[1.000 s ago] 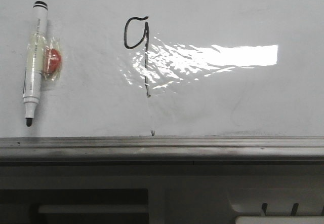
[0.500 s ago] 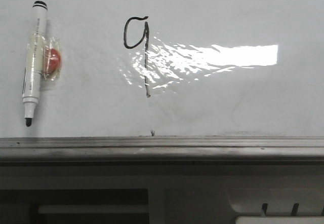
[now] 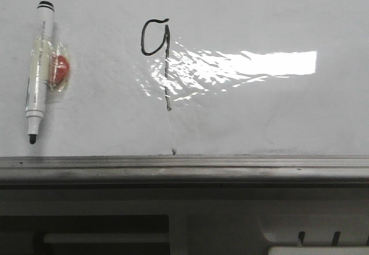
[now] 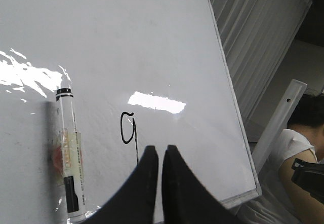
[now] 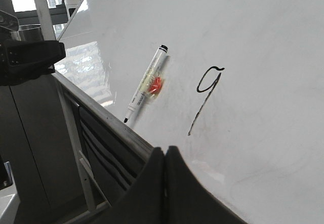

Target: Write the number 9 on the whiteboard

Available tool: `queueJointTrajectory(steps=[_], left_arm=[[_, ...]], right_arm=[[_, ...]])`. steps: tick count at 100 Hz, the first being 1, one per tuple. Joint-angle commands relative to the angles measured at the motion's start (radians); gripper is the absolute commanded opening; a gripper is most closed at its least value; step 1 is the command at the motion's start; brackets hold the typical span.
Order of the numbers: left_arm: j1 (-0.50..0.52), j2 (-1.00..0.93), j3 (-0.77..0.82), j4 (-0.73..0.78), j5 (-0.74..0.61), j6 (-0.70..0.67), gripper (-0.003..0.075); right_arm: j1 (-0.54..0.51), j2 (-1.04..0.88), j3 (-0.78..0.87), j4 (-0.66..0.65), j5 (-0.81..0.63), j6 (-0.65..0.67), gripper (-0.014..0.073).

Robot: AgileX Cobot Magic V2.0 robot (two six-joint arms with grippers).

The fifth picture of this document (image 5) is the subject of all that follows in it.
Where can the white whiteboard marker pen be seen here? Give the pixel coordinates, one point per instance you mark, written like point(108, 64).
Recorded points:
point(143, 88)

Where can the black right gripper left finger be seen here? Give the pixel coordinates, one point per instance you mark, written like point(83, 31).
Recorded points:
point(144, 201)

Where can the grey aluminium whiteboard tray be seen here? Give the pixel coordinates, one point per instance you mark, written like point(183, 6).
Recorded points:
point(108, 115)

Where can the black front camera mount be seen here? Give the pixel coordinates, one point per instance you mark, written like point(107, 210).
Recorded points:
point(22, 61)

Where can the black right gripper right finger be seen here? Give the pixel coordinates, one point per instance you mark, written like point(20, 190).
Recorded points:
point(187, 200)

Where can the large white whiteboard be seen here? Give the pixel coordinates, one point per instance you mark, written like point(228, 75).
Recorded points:
point(242, 94)

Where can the white metal whiteboard stand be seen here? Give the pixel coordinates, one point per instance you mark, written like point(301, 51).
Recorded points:
point(83, 167)

